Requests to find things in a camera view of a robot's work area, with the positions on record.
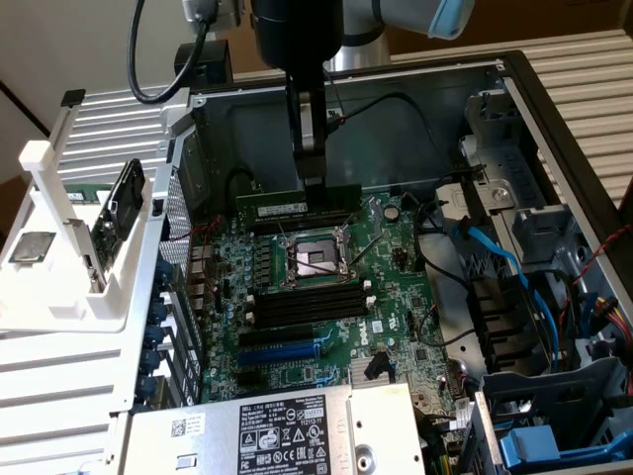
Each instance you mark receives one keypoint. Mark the silver CPU chip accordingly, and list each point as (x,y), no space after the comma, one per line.
(32,246)

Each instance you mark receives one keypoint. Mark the long black expansion slot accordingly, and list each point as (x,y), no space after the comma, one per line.
(277,337)

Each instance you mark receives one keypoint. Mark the silver power supply unit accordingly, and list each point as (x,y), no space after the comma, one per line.
(207,445)

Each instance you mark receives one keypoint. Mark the green RAM stick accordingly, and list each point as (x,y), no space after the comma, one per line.
(267,208)
(81,194)

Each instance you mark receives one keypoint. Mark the white plastic parts rack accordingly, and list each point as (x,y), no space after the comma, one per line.
(106,316)

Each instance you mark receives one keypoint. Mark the short black expansion slot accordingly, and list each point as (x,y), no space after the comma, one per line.
(248,378)

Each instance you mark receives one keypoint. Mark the silver rear port block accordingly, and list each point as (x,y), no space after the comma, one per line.
(198,267)

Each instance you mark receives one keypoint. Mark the grey metal disk bay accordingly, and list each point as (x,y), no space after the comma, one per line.
(499,163)

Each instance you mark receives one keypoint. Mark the long blue expansion slot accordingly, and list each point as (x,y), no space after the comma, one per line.
(277,355)

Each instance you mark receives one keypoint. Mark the printed cardboard box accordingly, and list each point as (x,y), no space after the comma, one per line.
(243,49)

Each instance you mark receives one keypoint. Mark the black box device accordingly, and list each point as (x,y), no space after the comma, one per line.
(220,59)

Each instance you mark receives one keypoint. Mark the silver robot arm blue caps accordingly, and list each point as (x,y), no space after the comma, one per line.
(395,12)

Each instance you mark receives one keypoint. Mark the plain cardboard box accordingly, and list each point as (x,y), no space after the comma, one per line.
(544,20)

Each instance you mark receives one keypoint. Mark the round coin battery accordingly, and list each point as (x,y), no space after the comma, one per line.
(392,212)

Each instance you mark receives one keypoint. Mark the blue plastic disk bracket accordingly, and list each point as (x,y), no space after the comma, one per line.
(529,443)

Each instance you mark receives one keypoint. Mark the black fan shroud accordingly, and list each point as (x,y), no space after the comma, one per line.
(499,316)

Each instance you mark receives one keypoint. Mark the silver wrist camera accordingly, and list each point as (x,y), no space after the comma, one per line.
(217,12)

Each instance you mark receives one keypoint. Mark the grey slotted disk bay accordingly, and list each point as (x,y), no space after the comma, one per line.
(544,396)

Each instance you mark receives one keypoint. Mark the open black PC case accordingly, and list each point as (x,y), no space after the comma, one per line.
(395,143)

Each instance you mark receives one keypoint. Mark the blue slot latch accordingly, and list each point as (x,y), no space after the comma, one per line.
(158,311)
(154,335)
(147,387)
(151,359)
(165,271)

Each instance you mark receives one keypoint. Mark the CPU socket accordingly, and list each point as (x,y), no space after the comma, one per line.
(316,259)

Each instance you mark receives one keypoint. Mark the black disk drive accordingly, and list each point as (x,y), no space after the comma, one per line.
(127,195)

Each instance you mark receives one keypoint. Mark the thin metal locking lever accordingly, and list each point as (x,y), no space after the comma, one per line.
(368,247)
(348,221)
(283,232)

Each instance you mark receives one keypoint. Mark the small black post cap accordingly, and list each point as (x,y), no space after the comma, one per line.
(73,97)

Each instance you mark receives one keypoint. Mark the silver finned heatsink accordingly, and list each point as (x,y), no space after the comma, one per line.
(358,371)

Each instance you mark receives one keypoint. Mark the green graphics card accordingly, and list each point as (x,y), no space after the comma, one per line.
(106,242)

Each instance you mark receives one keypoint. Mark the green motherboard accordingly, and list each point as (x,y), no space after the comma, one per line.
(395,307)

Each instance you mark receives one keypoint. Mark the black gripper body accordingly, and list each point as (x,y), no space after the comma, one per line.
(297,29)

